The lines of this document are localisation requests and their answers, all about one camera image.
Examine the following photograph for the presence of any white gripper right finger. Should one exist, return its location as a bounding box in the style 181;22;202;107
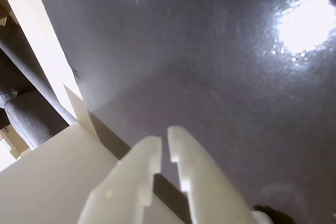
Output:
167;126;257;224

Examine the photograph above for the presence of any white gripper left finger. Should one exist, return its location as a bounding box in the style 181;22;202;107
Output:
77;136;162;224

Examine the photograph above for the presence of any black table mat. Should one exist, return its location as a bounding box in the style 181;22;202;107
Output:
30;0;336;224

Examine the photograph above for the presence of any grey fabric sofa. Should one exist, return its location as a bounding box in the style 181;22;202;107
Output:
0;32;77;152

